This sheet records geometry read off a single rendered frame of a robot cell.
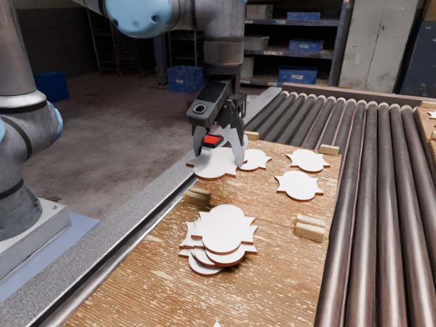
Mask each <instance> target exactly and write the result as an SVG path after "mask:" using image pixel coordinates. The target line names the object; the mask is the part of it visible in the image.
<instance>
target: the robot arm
mask: <svg viewBox="0 0 436 327"><path fill-rule="evenodd" d="M72 1H74V2H76V3H78V4H80V5H82V6H85V7H86V8H89V9H90V10H92V11H94V12H96V13H98V14H100V15H102V16H104V17H106V18H108V19H110V20H111V22H112V23H113V24H114V25H115V27H116V28H117V29H118V30H119V31H120V32H122V33H123V34H125V35H127V36H130V37H133V38H152V37H154V36H157V35H159V34H160V33H163V32H167V31H170V30H203V31H204V45H203V46H202V48H203V49H204V61H205V62H206V64H205V72H207V73H211V74H213V75H211V76H210V77H209V79H208V80H207V82H206V83H205V85H204V87H203V88H202V89H201V91H200V93H199V94H198V95H197V97H196V99H195V100H194V101H193V103H192V105H191V106H190V107H189V109H188V111H187V112H186V115H187V117H188V120H189V123H190V124H192V136H193V148H194V151H195V156H196V157H198V156H199V155H200V154H201V151H202V145H203V144H204V138H205V137H206V136H207V135H208V134H209V131H210V127H211V126H212V125H219V126H221V127H222V129H224V128H226V127H227V125H230V128H231V129H230V130H229V131H228V133H227V134H226V137H227V140H228V141H229V143H230V144H231V146H232V153H233V155H234V158H235V163H236V165H237V166H238V167H239V168H241V167H242V165H243V162H244V159H245V149H246V147H247V145H248V138H247V136H246V135H245V124H244V121H243V118H244V117H246V108H247V93H242V92H240V80H241V63H242V62H243V51H244V30H245V9H246V3H247V0H72ZM243 102H245V110H244V112H243ZM239 105H241V108H239ZM53 106H54V105H53V104H51V103H50V102H49V101H47V98H46V96H45V95H44V94H43V93H42V92H40V91H38V90H37V89H36V85H35V81H34V77H33V74H32V69H31V66H30V62H29V58H28V54H27V50H26V47H25V42H24V39H23V35H22V31H21V27H20V24H19V19H18V15H17V12H16V7H15V4H14V0H0V242H1V241H5V240H7V239H10V238H13V237H16V236H18V235H20V234H22V233H24V232H25V231H27V230H28V229H30V228H31V227H32V226H34V225H35V224H36V223H37V222H38V221H39V220H40V218H41V216H42V213H43V208H42V205H41V202H40V200H39V198H38V197H37V196H36V195H35V194H34V193H33V192H32V191H31V190H30V189H29V187H28V186H27V185H26V184H25V183H24V181H23V177H22V175H21V172H20V170H19V166H20V165H21V164H23V163H24V162H26V161H27V160H29V159H30V158H32V157H33V156H34V155H36V154H38V153H39V152H40V151H42V150H44V149H46V148H48V147H50V146H51V145H52V144H53V143H54V142H55V141H56V140H57V139H58V138H59V136H60V135H61V133H62V127H63V124H62V118H61V115H60V113H59V111H58V110H57V109H56V108H54V107H53ZM240 113H241V117H240V116H239V114H240Z"/></svg>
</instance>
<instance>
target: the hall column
mask: <svg viewBox="0 0 436 327"><path fill-rule="evenodd" d="M153 44H154V56H155V61H156V65H157V78H158V83H157V84H155V83H154V85H153V86H151V88H155V89H162V90H165V89H167V88H168V86H169V85H168V75H167V55H166V46H165V33H164V32H163V33H160V34H159V35H157V36H154V37H153Z"/></svg>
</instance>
